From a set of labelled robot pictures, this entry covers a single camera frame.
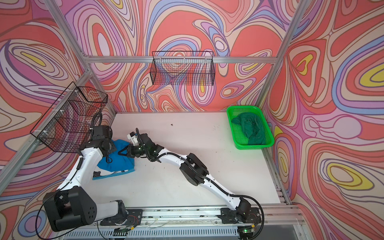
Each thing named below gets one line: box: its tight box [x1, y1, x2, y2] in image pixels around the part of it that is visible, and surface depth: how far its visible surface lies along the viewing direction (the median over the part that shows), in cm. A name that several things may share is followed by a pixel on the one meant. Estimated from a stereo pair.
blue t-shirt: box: [93, 139, 135, 180], surface depth 84 cm
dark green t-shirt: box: [231, 112, 266, 145], surface depth 104 cm
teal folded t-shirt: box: [92, 168, 136, 181], surface depth 87 cm
